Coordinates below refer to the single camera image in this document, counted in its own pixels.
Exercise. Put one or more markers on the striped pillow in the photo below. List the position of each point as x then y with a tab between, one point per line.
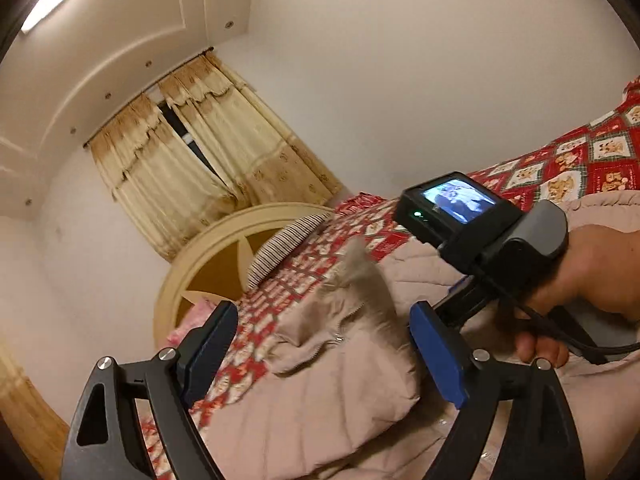
280	250

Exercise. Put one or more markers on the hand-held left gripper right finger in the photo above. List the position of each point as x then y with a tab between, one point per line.
440	355

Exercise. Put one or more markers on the person's right hand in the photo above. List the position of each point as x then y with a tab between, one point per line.
605	275

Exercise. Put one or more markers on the red teddy bear printed quilt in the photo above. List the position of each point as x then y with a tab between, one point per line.
550	170

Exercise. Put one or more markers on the pink pillow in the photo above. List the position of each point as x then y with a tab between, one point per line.
192	320

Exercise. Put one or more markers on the beige quilted jacket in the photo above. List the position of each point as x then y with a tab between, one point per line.
340	360

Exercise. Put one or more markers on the dark window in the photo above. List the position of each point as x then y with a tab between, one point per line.
187	140

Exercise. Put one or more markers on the cream round headboard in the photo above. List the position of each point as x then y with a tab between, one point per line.
200	270

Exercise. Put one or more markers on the red plaid cloth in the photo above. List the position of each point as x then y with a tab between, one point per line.
355	202

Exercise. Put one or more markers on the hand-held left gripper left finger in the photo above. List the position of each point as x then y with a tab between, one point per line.
212	350

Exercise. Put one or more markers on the wooden cabinet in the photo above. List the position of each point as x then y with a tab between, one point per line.
25	405

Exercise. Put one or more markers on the beige patterned curtain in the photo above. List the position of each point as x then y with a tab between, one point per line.
160	185
250	135

